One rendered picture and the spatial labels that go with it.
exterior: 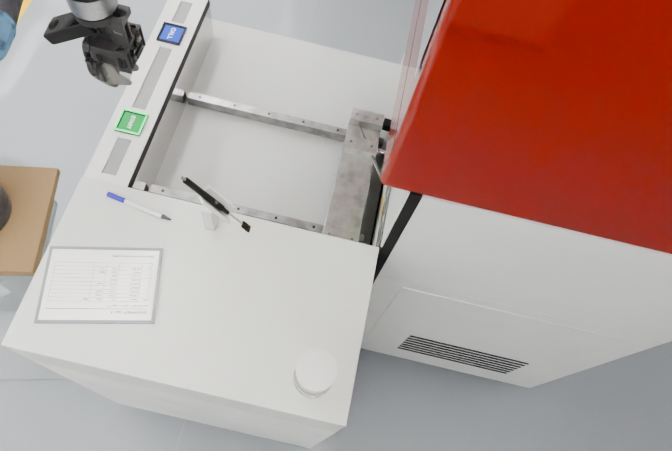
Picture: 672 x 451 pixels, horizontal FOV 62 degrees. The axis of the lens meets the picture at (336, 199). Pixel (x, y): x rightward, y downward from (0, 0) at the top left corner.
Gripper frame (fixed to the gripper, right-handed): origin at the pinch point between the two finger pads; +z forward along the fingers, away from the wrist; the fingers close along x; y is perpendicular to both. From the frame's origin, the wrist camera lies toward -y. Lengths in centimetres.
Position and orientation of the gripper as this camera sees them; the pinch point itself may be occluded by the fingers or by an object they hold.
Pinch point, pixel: (111, 80)
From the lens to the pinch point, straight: 119.7
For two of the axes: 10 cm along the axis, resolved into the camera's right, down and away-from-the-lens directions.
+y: 9.7, 2.3, 0.1
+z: -1.1, 4.4, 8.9
